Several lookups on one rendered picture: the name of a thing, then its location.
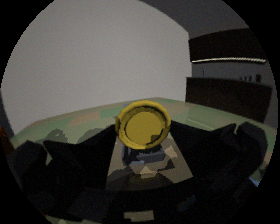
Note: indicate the grey dish rack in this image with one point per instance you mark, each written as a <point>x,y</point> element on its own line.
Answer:
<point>142,156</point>

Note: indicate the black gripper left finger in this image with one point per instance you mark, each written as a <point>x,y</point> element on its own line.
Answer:
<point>92,156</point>

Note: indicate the blue flat rectangular slab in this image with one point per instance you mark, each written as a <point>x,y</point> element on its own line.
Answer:
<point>193,198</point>

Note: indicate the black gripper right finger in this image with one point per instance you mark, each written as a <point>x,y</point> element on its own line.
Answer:
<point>196,145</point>

